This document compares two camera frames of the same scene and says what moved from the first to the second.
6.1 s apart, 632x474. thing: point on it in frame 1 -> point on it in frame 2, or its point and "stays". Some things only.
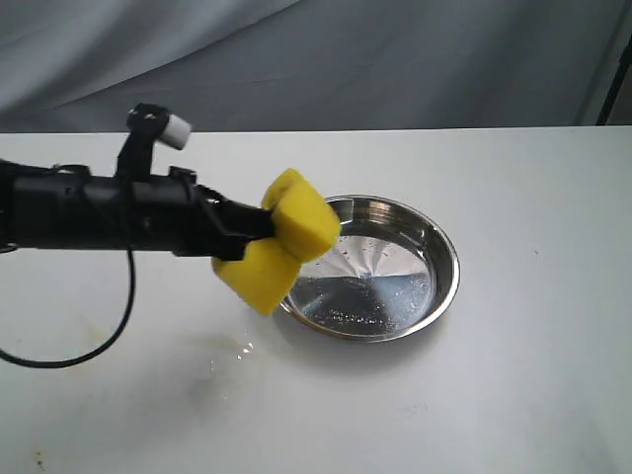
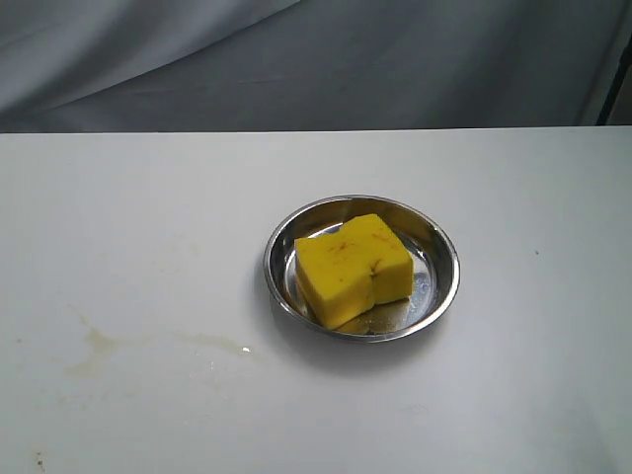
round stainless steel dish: (391, 270) stays
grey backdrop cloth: (78, 66) stays
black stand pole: (625, 63) stays
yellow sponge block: (306, 225) -> (342, 276)
